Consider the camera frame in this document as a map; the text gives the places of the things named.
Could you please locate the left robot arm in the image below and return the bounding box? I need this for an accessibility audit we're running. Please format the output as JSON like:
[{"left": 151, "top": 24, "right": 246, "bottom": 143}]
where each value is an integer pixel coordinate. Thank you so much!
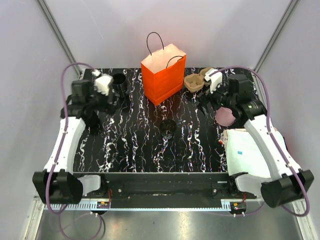
[{"left": 32, "top": 74, "right": 118, "bottom": 205}]

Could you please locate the red white sachet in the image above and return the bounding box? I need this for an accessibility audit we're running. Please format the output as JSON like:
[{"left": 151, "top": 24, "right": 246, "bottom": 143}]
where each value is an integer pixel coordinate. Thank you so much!
[{"left": 218, "top": 135, "right": 228, "bottom": 145}]

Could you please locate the white folded cloth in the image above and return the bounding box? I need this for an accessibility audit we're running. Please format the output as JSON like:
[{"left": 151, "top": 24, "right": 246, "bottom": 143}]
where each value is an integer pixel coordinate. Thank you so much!
[{"left": 222, "top": 128, "right": 271, "bottom": 178}]

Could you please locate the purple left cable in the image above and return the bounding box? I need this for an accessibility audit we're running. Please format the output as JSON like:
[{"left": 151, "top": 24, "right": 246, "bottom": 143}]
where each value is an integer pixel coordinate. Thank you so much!
[{"left": 44, "top": 62, "right": 103, "bottom": 240}]

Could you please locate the single black cup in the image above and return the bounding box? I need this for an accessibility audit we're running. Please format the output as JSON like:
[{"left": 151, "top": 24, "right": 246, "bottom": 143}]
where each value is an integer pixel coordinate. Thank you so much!
[{"left": 159, "top": 119, "right": 177, "bottom": 140}]

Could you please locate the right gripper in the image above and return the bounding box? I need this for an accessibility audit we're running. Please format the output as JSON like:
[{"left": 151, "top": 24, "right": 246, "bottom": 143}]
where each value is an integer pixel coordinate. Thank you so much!
[{"left": 196, "top": 78, "right": 236, "bottom": 117}]

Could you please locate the purple cable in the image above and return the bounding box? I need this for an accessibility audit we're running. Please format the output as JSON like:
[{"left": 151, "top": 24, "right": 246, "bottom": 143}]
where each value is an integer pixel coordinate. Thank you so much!
[
  {"left": 44, "top": 62, "right": 103, "bottom": 240},
  {"left": 208, "top": 65, "right": 311, "bottom": 217}
]

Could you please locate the orange paper bag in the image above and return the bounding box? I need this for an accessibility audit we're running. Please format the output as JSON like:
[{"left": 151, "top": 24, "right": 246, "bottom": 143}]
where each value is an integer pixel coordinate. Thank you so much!
[{"left": 140, "top": 43, "right": 187, "bottom": 106}]

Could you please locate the stack of black lids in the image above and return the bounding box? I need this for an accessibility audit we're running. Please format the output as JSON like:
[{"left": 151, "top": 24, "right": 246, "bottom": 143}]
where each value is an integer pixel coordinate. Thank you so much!
[{"left": 84, "top": 111, "right": 100, "bottom": 130}]

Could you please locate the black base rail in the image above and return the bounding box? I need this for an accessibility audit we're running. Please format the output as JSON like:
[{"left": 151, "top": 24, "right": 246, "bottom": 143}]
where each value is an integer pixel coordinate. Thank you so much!
[{"left": 74, "top": 171, "right": 257, "bottom": 210}]

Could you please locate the stack of pulp carriers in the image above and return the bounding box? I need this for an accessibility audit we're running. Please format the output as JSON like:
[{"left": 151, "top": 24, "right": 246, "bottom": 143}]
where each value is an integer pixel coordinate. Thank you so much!
[{"left": 183, "top": 67, "right": 217, "bottom": 93}]

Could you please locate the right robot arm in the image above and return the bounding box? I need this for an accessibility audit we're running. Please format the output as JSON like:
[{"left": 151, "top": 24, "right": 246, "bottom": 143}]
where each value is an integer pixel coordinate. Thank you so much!
[{"left": 198, "top": 68, "right": 314, "bottom": 208}]

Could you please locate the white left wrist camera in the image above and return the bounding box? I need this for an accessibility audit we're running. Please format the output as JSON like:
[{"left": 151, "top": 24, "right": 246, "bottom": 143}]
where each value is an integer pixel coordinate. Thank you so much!
[{"left": 91, "top": 69, "right": 113, "bottom": 96}]

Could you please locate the pink straw holder cup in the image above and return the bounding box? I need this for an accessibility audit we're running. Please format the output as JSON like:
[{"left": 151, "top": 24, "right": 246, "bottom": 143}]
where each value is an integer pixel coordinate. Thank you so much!
[{"left": 215, "top": 107, "right": 236, "bottom": 127}]

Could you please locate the stack of black cups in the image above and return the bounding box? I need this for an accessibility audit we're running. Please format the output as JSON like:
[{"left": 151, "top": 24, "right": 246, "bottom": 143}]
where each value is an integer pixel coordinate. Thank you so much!
[{"left": 112, "top": 73, "right": 128, "bottom": 99}]

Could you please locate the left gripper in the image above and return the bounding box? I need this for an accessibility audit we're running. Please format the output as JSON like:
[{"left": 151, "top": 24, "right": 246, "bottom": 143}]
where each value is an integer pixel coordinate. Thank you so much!
[{"left": 86, "top": 82, "right": 118, "bottom": 116}]

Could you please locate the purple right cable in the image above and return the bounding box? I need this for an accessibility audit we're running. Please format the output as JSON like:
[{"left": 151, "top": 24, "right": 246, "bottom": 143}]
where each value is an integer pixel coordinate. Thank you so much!
[{"left": 208, "top": 65, "right": 311, "bottom": 217}]

